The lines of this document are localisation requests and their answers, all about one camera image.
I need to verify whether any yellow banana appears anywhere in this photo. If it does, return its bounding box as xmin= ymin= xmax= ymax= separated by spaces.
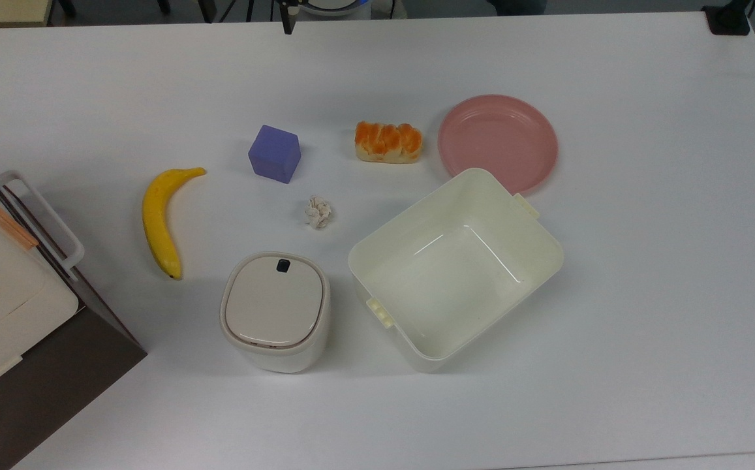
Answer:
xmin=142 ymin=167 xmax=208 ymax=281

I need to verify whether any light wooden desk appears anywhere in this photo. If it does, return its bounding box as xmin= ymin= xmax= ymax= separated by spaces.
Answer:
xmin=0 ymin=0 xmax=53 ymax=28

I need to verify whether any purple cube block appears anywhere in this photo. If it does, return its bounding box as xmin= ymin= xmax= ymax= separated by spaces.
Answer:
xmin=248 ymin=125 xmax=302 ymax=185

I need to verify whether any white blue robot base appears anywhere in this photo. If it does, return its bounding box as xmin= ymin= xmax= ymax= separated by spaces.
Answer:
xmin=299 ymin=0 xmax=373 ymax=18

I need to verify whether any black table clamp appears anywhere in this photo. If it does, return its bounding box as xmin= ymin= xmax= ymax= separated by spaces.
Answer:
xmin=702 ymin=0 xmax=755 ymax=36

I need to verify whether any cream plastic storage box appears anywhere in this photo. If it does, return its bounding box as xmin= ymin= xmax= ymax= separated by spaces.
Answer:
xmin=348 ymin=168 xmax=564 ymax=373

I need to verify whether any pink round plate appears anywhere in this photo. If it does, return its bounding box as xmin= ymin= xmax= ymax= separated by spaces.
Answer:
xmin=437 ymin=94 xmax=559 ymax=195

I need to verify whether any orange glazed bread loaf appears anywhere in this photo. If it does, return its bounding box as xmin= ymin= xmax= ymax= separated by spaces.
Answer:
xmin=354 ymin=121 xmax=424 ymax=164

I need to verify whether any white oven with dark door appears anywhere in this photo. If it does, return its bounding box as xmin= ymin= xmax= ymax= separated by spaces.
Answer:
xmin=0 ymin=142 xmax=148 ymax=470

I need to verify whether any crumpled white paper ball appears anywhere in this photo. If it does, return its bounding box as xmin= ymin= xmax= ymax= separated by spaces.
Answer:
xmin=304 ymin=196 xmax=333 ymax=230

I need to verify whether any white desktop trash bin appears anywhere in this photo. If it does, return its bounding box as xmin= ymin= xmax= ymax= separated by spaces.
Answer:
xmin=219 ymin=251 xmax=331 ymax=374

